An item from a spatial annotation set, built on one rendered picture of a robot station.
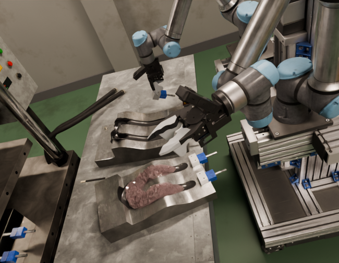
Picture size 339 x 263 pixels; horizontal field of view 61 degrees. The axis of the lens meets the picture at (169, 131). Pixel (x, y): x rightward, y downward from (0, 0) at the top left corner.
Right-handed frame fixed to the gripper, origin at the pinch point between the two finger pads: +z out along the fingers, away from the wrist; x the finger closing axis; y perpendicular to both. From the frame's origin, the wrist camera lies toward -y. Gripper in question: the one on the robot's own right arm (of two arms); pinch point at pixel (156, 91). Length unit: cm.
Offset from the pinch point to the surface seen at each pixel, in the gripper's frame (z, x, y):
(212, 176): 8, -57, 25
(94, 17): 13, 158, -76
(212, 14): 56, 186, 42
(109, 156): 9.0, -34.8, -27.3
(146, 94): 15.1, 18.5, -12.0
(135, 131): 4.1, -24.6, -11.9
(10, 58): -36, 9, -73
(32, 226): 14, -66, -66
